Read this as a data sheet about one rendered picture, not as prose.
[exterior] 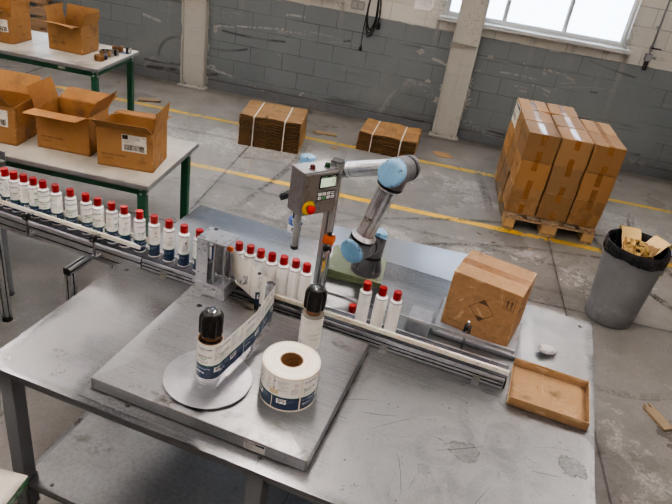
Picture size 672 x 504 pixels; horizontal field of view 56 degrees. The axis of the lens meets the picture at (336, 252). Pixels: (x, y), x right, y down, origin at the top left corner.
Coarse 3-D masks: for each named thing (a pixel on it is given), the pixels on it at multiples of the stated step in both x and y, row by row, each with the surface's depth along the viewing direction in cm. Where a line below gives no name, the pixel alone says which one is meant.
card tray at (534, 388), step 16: (512, 368) 262; (528, 368) 262; (544, 368) 260; (512, 384) 253; (528, 384) 254; (544, 384) 256; (560, 384) 257; (576, 384) 258; (512, 400) 241; (528, 400) 246; (544, 400) 247; (560, 400) 249; (576, 400) 250; (544, 416) 239; (560, 416) 237; (576, 416) 242
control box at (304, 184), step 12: (300, 168) 246; (324, 168) 250; (336, 168) 252; (300, 180) 246; (312, 180) 246; (300, 192) 248; (312, 192) 249; (288, 204) 257; (300, 204) 249; (312, 204) 252; (324, 204) 256; (300, 216) 252
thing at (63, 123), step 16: (48, 80) 396; (32, 96) 381; (48, 96) 396; (64, 96) 406; (80, 96) 407; (96, 96) 409; (112, 96) 396; (32, 112) 373; (48, 112) 378; (64, 112) 410; (80, 112) 408; (96, 112) 387; (48, 128) 388; (64, 128) 386; (80, 128) 384; (48, 144) 393; (64, 144) 391; (80, 144) 389; (96, 144) 398
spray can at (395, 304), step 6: (396, 294) 252; (390, 300) 255; (396, 300) 253; (390, 306) 255; (396, 306) 253; (390, 312) 256; (396, 312) 255; (390, 318) 257; (396, 318) 257; (384, 324) 261; (390, 324) 258; (396, 324) 259; (390, 330) 259
